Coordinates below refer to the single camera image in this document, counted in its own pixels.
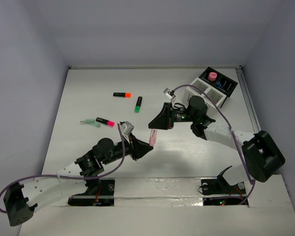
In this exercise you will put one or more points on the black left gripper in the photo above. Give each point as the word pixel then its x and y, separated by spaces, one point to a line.
pixel 133 148

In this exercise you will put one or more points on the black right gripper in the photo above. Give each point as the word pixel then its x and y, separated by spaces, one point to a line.
pixel 165 118

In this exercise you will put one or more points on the pink folding marker pen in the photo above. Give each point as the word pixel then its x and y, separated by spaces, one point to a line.
pixel 152 139

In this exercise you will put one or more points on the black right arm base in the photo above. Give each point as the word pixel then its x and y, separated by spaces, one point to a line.
pixel 218 185

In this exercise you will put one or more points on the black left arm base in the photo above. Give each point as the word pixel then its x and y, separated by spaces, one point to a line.
pixel 102 195

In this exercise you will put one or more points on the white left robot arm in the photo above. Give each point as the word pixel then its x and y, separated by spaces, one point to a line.
pixel 25 197

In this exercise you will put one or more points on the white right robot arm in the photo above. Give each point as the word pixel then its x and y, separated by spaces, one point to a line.
pixel 259 154

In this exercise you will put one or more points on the green highlighter black body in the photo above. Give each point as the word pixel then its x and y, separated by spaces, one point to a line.
pixel 138 104

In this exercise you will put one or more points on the pink highlighter black body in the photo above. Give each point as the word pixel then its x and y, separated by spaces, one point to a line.
pixel 106 122

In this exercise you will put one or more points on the orange highlighter black body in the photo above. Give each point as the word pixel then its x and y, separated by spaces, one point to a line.
pixel 122 94

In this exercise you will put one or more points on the green folding marker pen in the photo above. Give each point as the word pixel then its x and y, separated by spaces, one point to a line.
pixel 91 122

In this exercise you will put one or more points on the white slotted organizer box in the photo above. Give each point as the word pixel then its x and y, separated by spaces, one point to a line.
pixel 207 92

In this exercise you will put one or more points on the black slotted organizer box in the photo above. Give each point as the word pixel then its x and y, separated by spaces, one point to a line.
pixel 228 84

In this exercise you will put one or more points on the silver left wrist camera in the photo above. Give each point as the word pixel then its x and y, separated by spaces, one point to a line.
pixel 126 128

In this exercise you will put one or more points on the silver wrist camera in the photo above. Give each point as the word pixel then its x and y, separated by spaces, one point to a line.
pixel 126 128
pixel 170 94

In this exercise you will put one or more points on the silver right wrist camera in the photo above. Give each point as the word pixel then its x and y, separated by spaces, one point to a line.
pixel 170 94

